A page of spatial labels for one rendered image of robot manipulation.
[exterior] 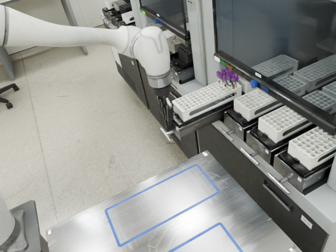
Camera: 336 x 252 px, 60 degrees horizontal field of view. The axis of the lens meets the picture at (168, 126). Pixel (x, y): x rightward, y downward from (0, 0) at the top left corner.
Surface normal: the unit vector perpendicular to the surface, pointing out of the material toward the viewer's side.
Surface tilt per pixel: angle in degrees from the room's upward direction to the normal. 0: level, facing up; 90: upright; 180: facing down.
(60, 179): 0
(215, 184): 0
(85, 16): 90
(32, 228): 0
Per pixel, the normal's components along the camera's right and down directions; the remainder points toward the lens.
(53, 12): 0.44, 0.53
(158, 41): 0.50, 0.29
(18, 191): -0.15, -0.76
